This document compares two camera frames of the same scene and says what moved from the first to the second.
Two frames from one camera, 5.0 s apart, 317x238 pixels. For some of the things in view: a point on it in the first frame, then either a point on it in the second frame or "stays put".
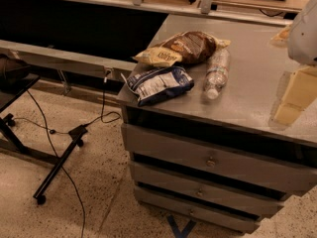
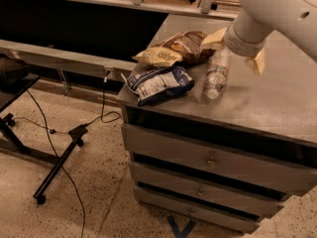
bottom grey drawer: (197, 210) stays put
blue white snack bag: (151, 84) stays put
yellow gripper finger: (280, 39) → (214, 41)
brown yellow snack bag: (184, 49) stays put
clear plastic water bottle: (217, 71) stays put
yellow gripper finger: (300, 93) → (260, 60)
